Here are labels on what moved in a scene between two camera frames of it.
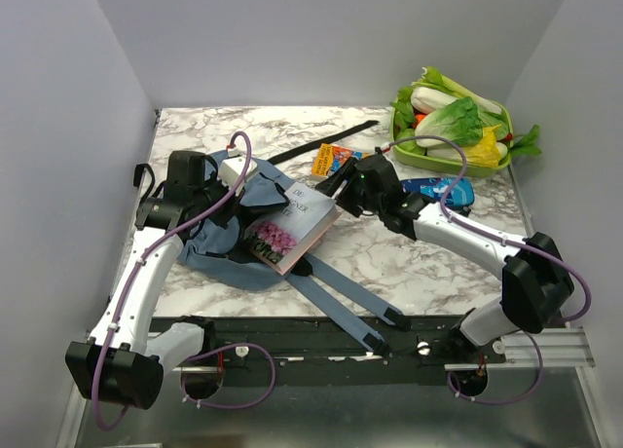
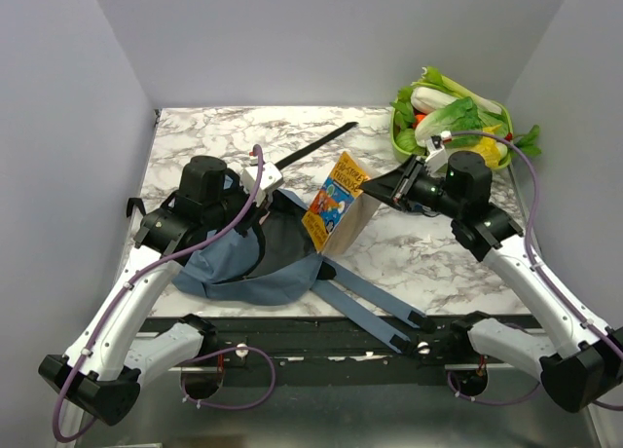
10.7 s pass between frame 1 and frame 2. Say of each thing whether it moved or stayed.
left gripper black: moved
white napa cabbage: stayed
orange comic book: moved
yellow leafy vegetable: stayed
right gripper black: moved
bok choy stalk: stayed
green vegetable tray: stayed
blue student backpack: moved
